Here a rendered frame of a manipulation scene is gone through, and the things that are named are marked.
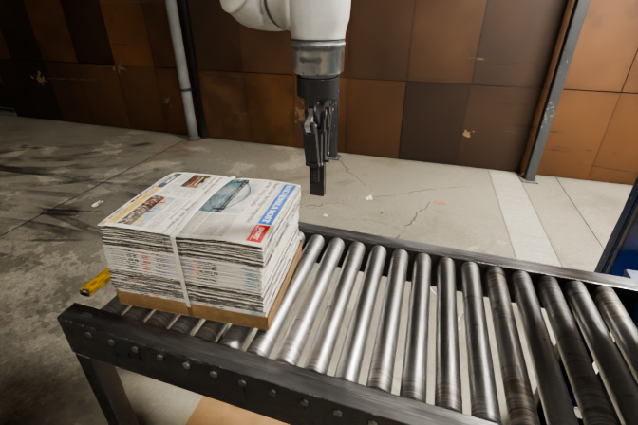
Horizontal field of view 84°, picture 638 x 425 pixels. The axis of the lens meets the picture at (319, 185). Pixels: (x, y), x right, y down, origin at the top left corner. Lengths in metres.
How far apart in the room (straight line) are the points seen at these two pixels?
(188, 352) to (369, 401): 0.38
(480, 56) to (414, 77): 0.58
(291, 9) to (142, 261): 0.60
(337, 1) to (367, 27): 3.00
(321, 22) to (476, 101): 3.12
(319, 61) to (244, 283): 0.46
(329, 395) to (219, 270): 0.32
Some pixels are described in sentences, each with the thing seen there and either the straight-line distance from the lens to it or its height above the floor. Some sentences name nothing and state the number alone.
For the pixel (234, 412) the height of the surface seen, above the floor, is 0.00.
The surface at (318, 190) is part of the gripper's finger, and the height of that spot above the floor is 1.11.
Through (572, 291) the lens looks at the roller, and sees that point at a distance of 1.14.
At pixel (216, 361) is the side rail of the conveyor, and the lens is 0.82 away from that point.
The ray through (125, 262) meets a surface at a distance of 0.90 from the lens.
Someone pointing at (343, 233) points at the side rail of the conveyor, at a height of 0.80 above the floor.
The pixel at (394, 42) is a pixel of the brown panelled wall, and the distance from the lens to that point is 3.56.
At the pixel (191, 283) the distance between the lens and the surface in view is 0.83.
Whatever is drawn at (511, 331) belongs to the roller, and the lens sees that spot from 0.94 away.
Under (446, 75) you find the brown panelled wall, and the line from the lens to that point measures 3.58.
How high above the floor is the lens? 1.44
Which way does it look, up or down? 27 degrees down
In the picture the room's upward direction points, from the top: straight up
